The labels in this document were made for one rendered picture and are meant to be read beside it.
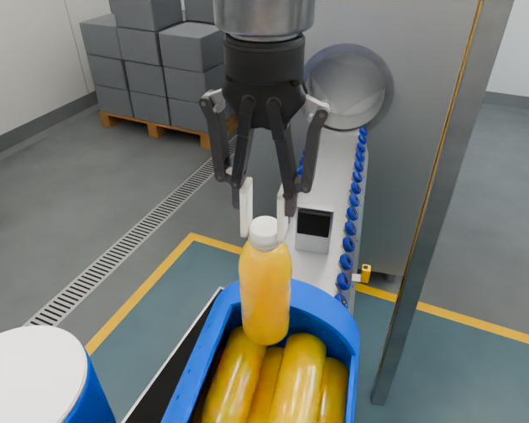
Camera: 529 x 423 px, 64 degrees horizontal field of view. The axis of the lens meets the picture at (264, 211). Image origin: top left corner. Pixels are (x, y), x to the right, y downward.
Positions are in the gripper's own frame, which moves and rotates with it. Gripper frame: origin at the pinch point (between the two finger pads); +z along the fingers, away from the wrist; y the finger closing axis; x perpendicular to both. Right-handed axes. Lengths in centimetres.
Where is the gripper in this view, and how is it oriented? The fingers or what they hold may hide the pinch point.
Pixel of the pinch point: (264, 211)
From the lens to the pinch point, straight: 50.3
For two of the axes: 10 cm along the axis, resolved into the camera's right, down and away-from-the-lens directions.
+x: -2.4, 5.7, -7.8
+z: 0.0, 8.1, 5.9
